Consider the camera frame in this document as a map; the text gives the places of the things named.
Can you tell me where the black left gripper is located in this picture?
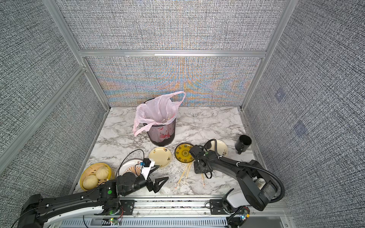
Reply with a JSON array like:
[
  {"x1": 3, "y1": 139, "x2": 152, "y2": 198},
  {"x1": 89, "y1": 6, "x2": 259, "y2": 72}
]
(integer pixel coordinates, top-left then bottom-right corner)
[{"x1": 123, "y1": 166, "x2": 169, "y2": 198}]

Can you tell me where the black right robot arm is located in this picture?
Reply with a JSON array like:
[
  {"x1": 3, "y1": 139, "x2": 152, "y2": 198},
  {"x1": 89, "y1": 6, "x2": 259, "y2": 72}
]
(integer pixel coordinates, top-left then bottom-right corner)
[{"x1": 189, "y1": 145, "x2": 285, "y2": 211}]

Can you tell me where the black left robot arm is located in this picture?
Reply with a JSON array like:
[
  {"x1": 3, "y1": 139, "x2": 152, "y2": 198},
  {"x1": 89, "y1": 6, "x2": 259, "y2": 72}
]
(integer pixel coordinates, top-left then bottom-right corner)
[{"x1": 16, "y1": 172, "x2": 169, "y2": 228}]

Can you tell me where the wrapped chopsticks pile on table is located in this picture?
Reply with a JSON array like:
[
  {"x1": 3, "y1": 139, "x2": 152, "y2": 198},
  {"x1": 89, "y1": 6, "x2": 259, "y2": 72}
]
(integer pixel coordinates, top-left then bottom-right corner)
[{"x1": 174, "y1": 162, "x2": 194, "y2": 191}]

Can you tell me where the single chopstick on table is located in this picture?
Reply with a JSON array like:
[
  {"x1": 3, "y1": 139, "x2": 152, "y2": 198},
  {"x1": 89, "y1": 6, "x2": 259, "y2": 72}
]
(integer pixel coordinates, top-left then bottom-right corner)
[{"x1": 201, "y1": 174, "x2": 205, "y2": 188}]

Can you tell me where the yellow patterned black plate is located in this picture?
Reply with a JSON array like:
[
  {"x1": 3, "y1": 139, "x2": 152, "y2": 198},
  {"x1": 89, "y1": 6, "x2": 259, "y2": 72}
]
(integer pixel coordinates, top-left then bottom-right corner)
[{"x1": 175, "y1": 142, "x2": 194, "y2": 163}]

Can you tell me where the cream small plate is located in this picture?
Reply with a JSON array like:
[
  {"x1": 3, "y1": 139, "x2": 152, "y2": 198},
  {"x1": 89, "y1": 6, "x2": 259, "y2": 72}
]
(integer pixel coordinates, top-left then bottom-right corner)
[{"x1": 148, "y1": 147, "x2": 172, "y2": 168}]

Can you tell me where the black mug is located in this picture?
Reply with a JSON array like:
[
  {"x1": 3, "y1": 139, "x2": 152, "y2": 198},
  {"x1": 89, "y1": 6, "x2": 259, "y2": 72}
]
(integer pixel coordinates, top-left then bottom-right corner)
[{"x1": 235, "y1": 135, "x2": 252, "y2": 154}]

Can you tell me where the black mesh trash bin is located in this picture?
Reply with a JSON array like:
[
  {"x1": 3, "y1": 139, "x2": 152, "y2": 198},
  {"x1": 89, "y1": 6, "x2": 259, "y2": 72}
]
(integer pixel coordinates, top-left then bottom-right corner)
[{"x1": 144, "y1": 99, "x2": 176, "y2": 146}]

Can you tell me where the steamed bun upper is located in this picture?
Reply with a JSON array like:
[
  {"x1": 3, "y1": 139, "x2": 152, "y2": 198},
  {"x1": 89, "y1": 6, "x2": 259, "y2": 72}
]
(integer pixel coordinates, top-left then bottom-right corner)
[{"x1": 95, "y1": 166, "x2": 110, "y2": 180}]

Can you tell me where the steamed bun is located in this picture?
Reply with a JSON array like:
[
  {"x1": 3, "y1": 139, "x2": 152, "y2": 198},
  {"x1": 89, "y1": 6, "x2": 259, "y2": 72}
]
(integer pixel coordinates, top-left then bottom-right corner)
[
  {"x1": 95, "y1": 166, "x2": 110, "y2": 180},
  {"x1": 82, "y1": 174, "x2": 99, "y2": 190}
]

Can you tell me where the steamed bun lower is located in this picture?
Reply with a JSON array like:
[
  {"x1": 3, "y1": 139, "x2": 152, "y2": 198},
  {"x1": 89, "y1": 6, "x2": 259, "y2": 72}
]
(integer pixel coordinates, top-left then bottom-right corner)
[{"x1": 82, "y1": 174, "x2": 99, "y2": 190}]

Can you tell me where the yellow steamer basket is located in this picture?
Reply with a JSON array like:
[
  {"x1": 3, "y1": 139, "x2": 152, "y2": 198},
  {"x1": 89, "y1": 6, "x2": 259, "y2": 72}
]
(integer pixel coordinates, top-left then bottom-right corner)
[{"x1": 79, "y1": 163, "x2": 116, "y2": 191}]

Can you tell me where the pink plastic trash bag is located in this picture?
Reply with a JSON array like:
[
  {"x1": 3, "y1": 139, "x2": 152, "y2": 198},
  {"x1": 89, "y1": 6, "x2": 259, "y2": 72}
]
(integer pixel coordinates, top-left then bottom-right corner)
[{"x1": 133, "y1": 91, "x2": 186, "y2": 136}]

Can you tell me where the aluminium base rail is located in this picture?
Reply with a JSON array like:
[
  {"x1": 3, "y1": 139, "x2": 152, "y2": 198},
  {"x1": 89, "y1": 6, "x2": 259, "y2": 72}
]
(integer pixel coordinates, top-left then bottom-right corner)
[{"x1": 56, "y1": 196, "x2": 289, "y2": 228}]

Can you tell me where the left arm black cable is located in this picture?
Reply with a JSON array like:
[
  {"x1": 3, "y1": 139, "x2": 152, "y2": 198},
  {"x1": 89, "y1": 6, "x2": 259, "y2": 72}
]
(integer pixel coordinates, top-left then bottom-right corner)
[{"x1": 116, "y1": 149, "x2": 145, "y2": 177}]

